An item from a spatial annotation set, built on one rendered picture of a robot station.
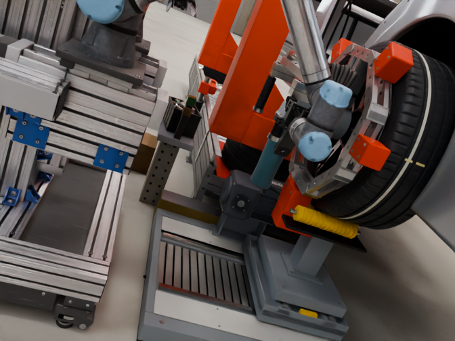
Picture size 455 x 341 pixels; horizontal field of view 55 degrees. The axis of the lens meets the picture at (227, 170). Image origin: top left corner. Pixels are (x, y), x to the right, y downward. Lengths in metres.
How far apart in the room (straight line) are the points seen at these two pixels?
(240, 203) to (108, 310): 0.74
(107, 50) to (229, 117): 0.94
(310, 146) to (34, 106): 0.67
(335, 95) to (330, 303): 0.96
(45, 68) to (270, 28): 1.06
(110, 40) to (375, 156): 0.80
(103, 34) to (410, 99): 0.89
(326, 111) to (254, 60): 0.96
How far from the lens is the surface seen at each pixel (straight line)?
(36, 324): 1.54
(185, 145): 2.00
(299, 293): 1.74
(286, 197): 1.69
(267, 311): 1.71
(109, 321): 1.60
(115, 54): 1.22
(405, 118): 1.40
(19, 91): 1.16
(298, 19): 1.18
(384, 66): 1.43
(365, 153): 1.32
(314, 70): 1.19
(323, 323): 1.81
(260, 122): 2.07
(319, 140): 1.08
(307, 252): 1.81
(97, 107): 1.26
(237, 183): 1.94
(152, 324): 1.52
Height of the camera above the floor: 1.08
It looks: 19 degrees down
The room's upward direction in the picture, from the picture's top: 24 degrees clockwise
